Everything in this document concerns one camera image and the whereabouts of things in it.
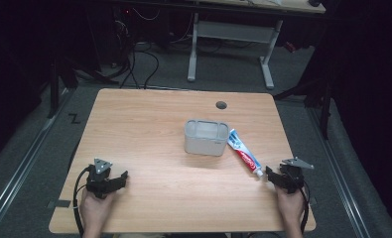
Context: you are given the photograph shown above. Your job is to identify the black metal stand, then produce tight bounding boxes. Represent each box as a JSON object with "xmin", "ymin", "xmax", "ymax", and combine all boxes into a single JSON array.
[
  {"xmin": 272, "ymin": 62, "xmax": 335, "ymax": 141},
  {"xmin": 47, "ymin": 54, "xmax": 120, "ymax": 119}
]

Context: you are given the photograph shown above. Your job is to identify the desk with white legs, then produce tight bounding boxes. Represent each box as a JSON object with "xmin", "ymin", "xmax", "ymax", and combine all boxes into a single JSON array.
[{"xmin": 187, "ymin": 0, "xmax": 327, "ymax": 90}]

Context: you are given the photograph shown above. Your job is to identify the person's left hand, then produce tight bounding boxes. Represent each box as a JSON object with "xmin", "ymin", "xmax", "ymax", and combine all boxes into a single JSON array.
[{"xmin": 79, "ymin": 189, "xmax": 117, "ymax": 232}]

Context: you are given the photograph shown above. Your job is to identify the black tape floor mark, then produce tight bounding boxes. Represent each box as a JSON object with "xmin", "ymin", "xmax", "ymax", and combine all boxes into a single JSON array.
[{"xmin": 67, "ymin": 112, "xmax": 82, "ymax": 125}]

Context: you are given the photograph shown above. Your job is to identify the blue and red toothpaste tube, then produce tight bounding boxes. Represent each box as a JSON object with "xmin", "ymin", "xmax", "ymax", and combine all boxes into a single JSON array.
[{"xmin": 226, "ymin": 128, "xmax": 265, "ymax": 179}]

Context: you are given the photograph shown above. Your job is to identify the black floor cables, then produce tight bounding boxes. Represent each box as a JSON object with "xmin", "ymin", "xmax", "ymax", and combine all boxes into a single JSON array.
[{"xmin": 115, "ymin": 19, "xmax": 161, "ymax": 90}]

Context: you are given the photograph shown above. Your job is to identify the person's right hand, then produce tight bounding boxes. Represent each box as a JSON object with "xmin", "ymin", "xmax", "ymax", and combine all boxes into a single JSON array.
[{"xmin": 274, "ymin": 184, "xmax": 306, "ymax": 230}]

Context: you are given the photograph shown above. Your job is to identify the grey plastic holder box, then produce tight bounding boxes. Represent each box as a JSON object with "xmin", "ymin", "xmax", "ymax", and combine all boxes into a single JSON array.
[{"xmin": 184, "ymin": 119, "xmax": 231, "ymax": 158}]

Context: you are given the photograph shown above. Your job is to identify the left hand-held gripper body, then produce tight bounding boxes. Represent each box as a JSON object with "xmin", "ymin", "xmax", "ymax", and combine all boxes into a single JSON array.
[{"xmin": 85, "ymin": 158, "xmax": 114, "ymax": 199}]

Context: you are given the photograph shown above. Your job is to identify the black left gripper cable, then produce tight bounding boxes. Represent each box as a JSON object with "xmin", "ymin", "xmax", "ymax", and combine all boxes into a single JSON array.
[{"xmin": 71, "ymin": 166, "xmax": 92, "ymax": 238}]

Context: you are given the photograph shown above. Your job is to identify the metal floor rail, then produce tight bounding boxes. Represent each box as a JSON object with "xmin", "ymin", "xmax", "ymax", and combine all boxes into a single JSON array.
[
  {"xmin": 0, "ymin": 88, "xmax": 74, "ymax": 234},
  {"xmin": 307, "ymin": 106, "xmax": 372, "ymax": 238}
]

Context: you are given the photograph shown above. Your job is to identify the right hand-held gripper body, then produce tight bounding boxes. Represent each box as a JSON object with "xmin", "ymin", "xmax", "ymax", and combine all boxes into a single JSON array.
[{"xmin": 275, "ymin": 157, "xmax": 316, "ymax": 194}]

